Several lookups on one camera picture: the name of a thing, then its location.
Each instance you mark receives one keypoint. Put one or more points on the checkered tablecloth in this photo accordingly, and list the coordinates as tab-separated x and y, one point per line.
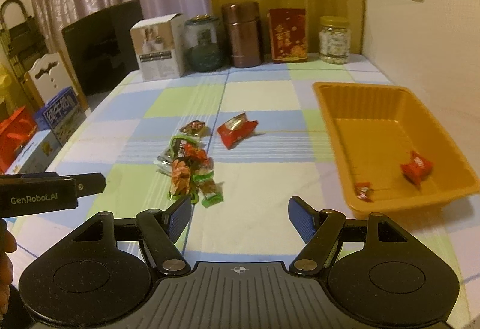
288	154

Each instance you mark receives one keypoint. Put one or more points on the red candy packet large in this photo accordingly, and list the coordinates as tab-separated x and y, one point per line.
417	169

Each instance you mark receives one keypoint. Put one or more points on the brown metal canister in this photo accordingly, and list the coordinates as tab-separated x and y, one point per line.
244	35

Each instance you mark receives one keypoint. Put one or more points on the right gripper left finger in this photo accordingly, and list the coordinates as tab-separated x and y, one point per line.
159	231

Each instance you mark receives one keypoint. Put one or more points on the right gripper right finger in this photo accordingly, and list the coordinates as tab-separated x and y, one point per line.
320	231

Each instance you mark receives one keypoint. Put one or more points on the blue milk carton box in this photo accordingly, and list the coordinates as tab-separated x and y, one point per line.
63	115

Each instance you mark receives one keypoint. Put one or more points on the red square snack packet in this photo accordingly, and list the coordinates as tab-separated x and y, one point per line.
236	129

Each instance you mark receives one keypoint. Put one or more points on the red festive box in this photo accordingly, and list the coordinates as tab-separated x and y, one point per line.
288	35

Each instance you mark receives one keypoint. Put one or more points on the white blue carton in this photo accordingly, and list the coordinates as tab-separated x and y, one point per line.
37	155

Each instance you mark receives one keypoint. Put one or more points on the green black snack tube packet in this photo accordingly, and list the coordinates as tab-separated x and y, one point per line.
184	151

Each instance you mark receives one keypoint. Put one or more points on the green candy packet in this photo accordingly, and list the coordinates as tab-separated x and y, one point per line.
211	193

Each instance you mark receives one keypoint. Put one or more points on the clear jar yellow lid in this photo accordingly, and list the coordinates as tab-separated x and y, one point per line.
334	39

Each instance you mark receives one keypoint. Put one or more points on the left human hand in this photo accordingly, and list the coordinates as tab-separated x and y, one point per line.
8	245

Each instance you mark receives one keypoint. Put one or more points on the dark green glass jar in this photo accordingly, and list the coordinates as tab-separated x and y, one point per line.
204	44

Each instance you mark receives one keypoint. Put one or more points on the white wooden chair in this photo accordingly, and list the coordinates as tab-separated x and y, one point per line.
49	75

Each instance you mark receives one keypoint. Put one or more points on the small red snack packet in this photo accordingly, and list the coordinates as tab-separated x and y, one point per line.
199	161

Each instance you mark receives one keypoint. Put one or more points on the white product box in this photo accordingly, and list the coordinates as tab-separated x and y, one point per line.
159	47

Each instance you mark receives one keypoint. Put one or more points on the orange red box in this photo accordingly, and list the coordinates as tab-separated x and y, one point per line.
16	131

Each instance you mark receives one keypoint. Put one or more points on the grey clear snack packet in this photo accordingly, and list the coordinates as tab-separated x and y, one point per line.
164	162

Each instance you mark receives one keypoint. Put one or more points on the orange plastic tray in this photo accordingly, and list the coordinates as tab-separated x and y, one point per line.
372	130

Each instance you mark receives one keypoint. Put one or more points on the small red candy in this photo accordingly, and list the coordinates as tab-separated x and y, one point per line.
364	191

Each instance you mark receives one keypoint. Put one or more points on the brown small snack packet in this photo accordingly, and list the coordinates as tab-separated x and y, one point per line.
194	128

